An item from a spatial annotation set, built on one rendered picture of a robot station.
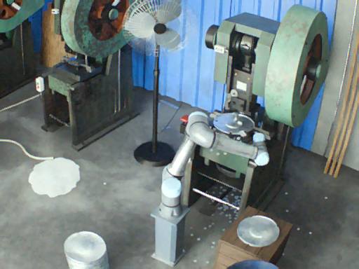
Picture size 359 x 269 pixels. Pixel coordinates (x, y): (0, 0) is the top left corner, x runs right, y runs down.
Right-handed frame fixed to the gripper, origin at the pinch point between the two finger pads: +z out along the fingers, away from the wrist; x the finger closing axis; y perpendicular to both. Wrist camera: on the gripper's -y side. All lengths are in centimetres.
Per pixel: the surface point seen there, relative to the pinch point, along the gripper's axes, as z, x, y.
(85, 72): 143, 3, 90
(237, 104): 12.9, -15.1, -0.7
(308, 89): -3, -30, -50
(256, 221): -43, 45, 1
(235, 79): 17.6, -31.4, -0.4
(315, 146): 61, 69, -126
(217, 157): 10.0, 24.5, 11.6
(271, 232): -56, 45, -3
